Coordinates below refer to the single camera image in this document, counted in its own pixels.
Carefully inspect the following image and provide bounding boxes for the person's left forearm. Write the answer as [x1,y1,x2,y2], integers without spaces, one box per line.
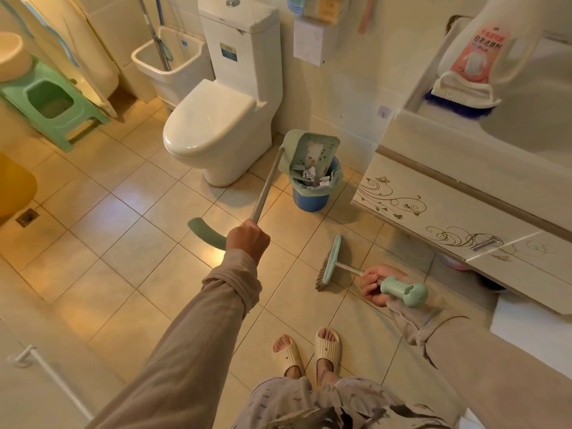
[85,249,264,429]

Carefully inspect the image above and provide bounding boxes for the crumpled paper scraps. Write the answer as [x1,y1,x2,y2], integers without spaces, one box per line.
[293,160,333,186]

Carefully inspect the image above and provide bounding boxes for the beige slipper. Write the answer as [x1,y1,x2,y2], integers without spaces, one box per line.
[273,334,306,378]
[314,327,343,377]

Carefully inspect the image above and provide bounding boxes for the person's right hand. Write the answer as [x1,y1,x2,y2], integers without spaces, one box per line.
[360,264,409,309]

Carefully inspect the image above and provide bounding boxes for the white toilet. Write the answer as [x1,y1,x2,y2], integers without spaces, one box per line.
[163,0,283,188]

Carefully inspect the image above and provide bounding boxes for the white vanity cabinet swirl print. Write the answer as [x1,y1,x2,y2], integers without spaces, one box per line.
[351,152,572,315]

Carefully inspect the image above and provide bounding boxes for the white scrub brush blue bristles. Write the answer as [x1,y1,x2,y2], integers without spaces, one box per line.
[424,71,502,119]

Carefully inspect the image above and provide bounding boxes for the beige plastic basin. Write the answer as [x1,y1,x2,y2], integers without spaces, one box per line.
[0,32,34,83]

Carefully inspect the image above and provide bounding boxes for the pink plastic handle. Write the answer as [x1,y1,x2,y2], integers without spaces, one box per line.
[357,0,377,35]

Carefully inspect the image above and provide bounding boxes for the white mop sink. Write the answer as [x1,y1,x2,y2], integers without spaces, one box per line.
[131,26,215,110]

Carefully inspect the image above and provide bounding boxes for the green plastic stool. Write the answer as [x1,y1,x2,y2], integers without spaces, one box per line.
[0,62,111,153]

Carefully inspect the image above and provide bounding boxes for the person's left hand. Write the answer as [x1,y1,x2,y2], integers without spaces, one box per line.
[225,219,271,266]

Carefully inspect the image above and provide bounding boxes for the metal mop handle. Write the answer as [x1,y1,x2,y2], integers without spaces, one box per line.
[136,0,173,73]

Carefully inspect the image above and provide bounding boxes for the blue trash bin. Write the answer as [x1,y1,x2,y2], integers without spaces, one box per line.
[290,157,343,213]

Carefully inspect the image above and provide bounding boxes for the white washbasin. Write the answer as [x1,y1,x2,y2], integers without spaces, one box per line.
[375,29,572,221]

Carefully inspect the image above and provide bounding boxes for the white panel blue trim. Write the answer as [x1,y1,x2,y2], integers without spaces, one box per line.
[13,0,120,119]

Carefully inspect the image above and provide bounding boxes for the yellow tissue packet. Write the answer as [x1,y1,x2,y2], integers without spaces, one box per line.
[300,0,352,26]

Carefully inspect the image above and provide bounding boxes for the metal cabinet handle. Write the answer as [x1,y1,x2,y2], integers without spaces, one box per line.
[470,235,504,252]

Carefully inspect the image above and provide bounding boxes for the white detergent bottle red label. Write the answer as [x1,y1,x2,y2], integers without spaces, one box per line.
[436,0,544,85]

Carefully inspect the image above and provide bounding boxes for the yellow plastic object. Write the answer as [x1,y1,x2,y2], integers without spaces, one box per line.
[0,152,38,219]

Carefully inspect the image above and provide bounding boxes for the person's right forearm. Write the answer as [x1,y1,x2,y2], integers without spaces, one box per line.
[386,298,572,429]

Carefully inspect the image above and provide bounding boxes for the patterned grey trousers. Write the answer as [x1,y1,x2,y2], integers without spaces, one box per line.
[231,375,453,429]

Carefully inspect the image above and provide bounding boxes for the green hand broom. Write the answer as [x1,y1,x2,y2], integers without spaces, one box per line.
[314,235,429,309]

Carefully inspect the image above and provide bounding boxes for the white metal rail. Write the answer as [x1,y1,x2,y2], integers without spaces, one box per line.
[6,345,97,421]

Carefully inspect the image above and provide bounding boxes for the white tissue holder box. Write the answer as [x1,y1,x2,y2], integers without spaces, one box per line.
[293,15,341,67]

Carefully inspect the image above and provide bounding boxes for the green long-handled dustpan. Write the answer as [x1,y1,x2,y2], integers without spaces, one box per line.
[188,129,341,251]

